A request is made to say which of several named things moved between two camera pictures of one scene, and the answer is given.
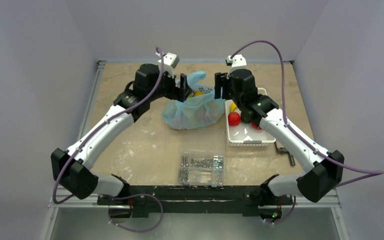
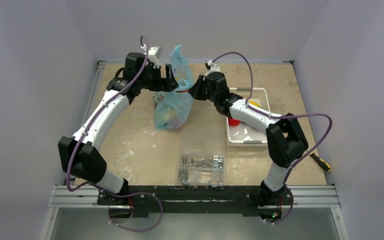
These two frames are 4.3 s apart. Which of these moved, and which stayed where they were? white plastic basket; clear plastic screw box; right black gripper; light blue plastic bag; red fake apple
Moved: light blue plastic bag; right black gripper
Stayed: red fake apple; white plastic basket; clear plastic screw box
